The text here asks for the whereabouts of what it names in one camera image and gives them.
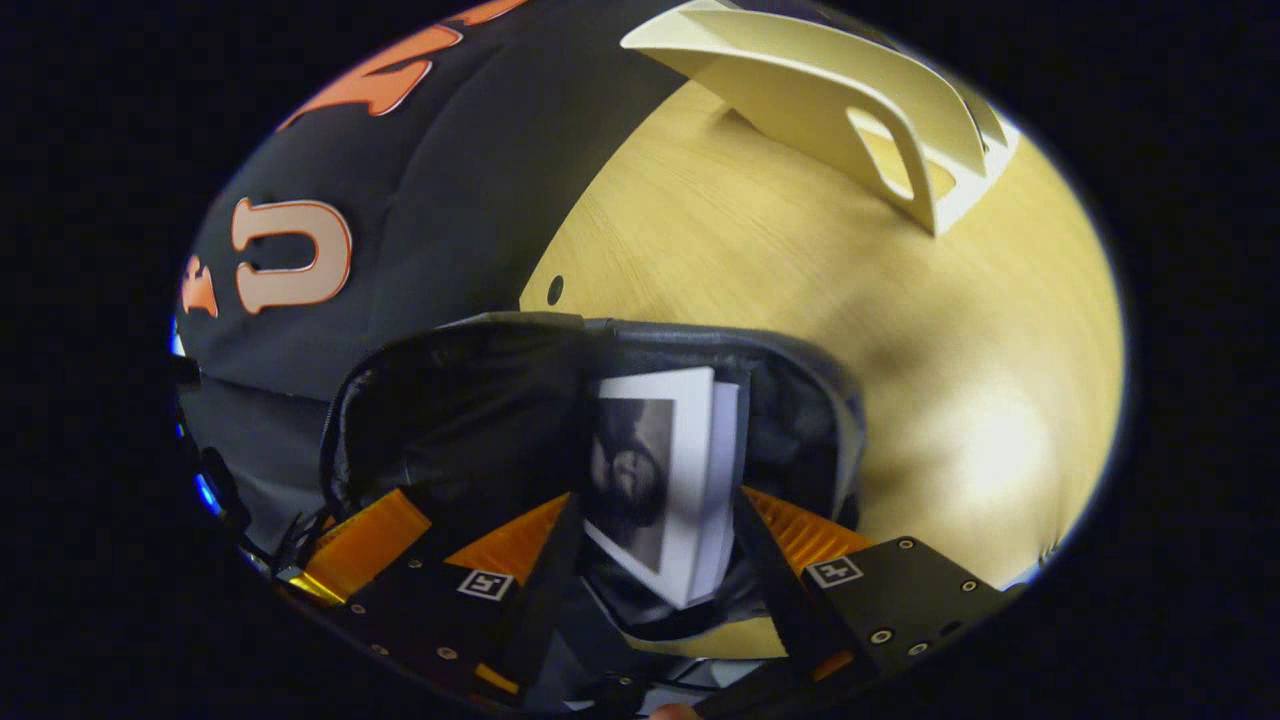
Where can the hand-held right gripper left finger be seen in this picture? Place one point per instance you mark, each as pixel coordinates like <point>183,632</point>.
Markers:
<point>545,610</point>

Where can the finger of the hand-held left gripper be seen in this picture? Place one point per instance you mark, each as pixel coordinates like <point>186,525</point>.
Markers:
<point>365,545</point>

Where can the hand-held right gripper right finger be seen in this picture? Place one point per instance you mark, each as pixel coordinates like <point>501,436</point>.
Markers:
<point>785,600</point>

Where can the grey portrait cover book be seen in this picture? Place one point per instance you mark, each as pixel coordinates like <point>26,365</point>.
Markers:
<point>690,470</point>

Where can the grey schoolbag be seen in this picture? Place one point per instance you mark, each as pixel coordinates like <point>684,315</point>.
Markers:
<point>470,420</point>

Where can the white bookshelf file rack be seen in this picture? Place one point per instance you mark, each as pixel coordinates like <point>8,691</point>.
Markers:
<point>800,90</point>

